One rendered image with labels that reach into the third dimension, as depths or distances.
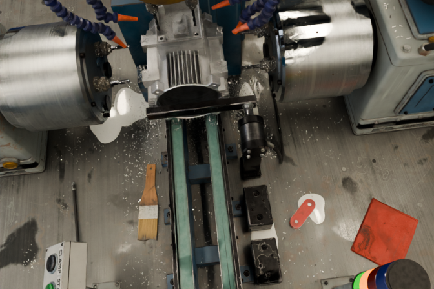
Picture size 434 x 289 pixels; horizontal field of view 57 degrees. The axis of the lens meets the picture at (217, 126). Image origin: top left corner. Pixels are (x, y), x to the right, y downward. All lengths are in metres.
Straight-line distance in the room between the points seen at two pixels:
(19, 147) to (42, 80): 0.25
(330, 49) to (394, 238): 0.50
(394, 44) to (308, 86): 0.19
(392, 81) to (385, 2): 0.17
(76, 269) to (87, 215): 0.33
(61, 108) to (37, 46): 0.14
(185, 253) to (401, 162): 0.62
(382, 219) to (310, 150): 0.25
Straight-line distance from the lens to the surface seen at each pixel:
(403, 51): 0.88
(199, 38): 0.87
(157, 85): 0.88
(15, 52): 0.95
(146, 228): 1.06
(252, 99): 0.91
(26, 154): 1.13
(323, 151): 1.13
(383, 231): 1.09
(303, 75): 0.88
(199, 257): 0.99
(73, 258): 0.82
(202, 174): 1.04
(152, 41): 0.97
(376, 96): 1.00
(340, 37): 0.88
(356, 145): 1.15
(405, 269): 0.65
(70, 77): 0.89
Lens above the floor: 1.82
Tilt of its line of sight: 64 degrees down
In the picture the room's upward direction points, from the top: 7 degrees counter-clockwise
